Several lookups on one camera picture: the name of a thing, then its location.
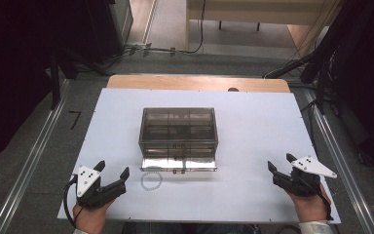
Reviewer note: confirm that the black curtain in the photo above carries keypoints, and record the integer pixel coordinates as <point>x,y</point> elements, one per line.
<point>366,65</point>
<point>13,65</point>

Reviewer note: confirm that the black metal stand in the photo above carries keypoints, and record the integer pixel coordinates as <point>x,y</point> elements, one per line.
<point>292,66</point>
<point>56,81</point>

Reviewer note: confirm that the person's right hand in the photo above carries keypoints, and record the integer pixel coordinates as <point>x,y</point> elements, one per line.
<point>310,206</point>

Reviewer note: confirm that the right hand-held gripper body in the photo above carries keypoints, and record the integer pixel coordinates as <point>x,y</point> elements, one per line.
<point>300,180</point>

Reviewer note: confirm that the person's left hand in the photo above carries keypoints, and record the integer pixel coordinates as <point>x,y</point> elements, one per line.
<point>90,218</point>

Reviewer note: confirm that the beige bench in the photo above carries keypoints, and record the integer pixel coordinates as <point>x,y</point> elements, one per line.
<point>256,13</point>

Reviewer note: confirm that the wooden table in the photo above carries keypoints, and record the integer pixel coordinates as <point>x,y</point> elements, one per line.
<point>175,83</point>

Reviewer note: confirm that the transparent grey drawer box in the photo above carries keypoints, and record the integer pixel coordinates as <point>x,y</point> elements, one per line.
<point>178,138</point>

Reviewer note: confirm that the aluminium floor rail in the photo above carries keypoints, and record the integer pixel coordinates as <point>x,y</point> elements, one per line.
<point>341,156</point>
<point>29,162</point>

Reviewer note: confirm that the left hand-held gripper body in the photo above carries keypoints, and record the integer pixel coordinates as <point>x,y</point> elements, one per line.
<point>87,187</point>

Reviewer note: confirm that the white board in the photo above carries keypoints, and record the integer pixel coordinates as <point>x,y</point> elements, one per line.
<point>246,130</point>

